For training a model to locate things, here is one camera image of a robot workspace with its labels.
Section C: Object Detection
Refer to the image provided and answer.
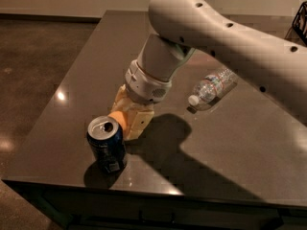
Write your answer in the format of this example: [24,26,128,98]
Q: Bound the clear plastic water bottle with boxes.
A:
[188,66,238,110]

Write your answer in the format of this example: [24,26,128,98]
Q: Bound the black wire basket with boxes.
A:
[292,1,307,45]

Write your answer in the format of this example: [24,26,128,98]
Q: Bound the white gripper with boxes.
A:
[111,59,172,141]

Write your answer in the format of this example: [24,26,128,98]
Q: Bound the blue pepsi can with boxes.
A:
[86,116,127,173]

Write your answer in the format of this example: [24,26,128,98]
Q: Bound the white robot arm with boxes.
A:
[111,0,307,141]

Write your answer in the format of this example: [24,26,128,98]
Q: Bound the orange fruit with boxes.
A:
[108,111,127,127]

